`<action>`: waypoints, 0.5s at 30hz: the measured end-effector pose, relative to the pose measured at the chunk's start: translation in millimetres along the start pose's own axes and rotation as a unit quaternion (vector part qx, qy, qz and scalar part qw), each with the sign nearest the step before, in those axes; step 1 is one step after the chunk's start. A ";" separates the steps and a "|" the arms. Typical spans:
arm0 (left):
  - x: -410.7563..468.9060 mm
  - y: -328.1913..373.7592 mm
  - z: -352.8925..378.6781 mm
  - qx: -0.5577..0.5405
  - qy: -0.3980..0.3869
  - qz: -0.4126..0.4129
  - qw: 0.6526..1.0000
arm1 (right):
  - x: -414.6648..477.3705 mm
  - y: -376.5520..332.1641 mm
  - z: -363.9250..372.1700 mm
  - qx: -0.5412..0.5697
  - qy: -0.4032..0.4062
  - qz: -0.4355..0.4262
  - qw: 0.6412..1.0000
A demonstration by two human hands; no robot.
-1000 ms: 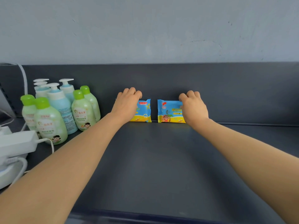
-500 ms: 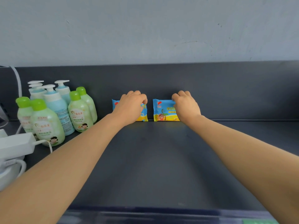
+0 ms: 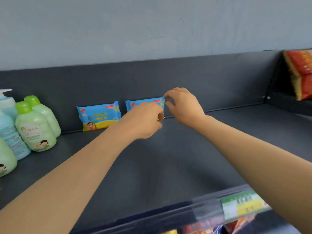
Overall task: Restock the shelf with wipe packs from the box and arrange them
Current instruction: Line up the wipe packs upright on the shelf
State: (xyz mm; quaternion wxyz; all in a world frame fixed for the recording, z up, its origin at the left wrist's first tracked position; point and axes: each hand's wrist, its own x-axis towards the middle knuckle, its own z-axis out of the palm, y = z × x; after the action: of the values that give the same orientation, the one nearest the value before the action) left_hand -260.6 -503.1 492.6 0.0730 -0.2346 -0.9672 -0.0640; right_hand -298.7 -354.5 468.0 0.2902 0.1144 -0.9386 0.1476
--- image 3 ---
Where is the person's right hand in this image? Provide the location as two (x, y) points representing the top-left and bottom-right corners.
(163, 87), (208, 129)

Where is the person's left hand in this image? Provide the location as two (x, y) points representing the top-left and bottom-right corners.
(114, 102), (165, 141)

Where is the blue yellow wet wipes pack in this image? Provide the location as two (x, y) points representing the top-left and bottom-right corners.
(125, 97), (166, 120)
(76, 101), (122, 132)

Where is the dark grey store shelf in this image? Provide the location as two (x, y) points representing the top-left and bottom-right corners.
(0, 48), (312, 234)

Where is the person's right forearm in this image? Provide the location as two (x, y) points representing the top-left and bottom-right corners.
(192, 114), (312, 234)

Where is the person's left forearm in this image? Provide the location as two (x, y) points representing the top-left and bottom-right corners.
(0, 123), (134, 234)

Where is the green yellow price tag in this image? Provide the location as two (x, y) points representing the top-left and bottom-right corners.
(220, 189), (271, 221)

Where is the red yellow snack bag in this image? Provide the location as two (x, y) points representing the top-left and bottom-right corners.
(282, 49), (312, 101)

